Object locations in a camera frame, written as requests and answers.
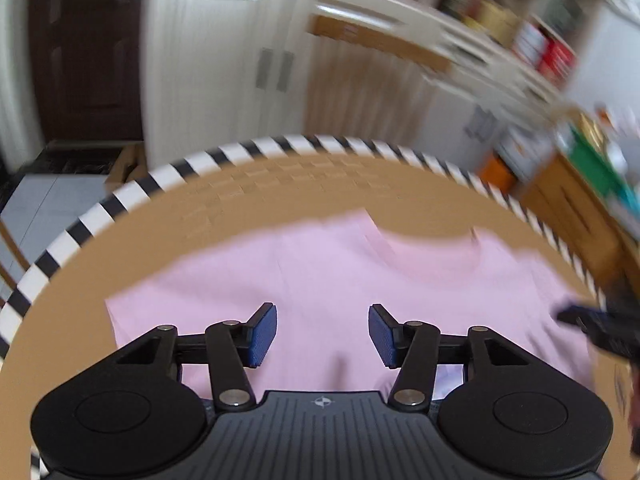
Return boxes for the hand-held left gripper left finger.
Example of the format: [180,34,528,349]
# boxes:
[116,302,278,411]

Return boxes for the dark brown door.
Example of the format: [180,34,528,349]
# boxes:
[30,0,146,146]

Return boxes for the wooden side cabinet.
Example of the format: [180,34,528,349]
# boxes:
[520,152,640,293]

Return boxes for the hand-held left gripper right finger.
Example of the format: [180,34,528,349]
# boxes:
[368,304,531,408]

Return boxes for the white cabinet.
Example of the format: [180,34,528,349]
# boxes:
[142,0,566,171]

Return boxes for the pink printed t-shirt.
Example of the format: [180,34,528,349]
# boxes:
[105,209,601,401]

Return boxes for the wooden chair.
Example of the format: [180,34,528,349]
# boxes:
[304,15,453,143]
[0,220,32,307]

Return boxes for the green box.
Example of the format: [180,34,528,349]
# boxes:
[570,127,621,198]

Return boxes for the cream bookshelf with boxes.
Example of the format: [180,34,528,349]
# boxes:
[350,0,601,93]

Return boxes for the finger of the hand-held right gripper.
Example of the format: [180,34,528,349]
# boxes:
[556,302,608,333]

